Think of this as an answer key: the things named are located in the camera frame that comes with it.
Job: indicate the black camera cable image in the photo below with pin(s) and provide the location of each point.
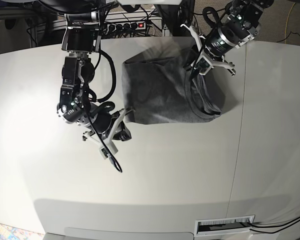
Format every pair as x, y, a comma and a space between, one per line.
104, 102
197, 65

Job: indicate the black power strip red switch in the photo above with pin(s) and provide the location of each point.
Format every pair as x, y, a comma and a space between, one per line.
127, 27

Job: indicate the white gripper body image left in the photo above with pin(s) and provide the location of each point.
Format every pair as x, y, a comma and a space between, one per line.
106, 125

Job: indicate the black camera cable image left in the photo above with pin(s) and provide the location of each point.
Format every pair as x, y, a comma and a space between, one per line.
104, 102

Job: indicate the grey T-shirt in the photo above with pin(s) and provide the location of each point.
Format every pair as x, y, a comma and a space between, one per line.
161, 90

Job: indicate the black camera cable image right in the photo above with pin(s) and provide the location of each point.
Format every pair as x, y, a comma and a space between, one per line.
197, 65

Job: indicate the white cable grommet tray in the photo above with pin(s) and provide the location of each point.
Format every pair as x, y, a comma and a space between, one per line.
223, 226

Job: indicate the grey table leg column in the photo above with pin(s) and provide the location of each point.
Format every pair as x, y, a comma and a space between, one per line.
164, 17

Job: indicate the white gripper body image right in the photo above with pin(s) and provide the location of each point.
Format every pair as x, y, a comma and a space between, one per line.
207, 62

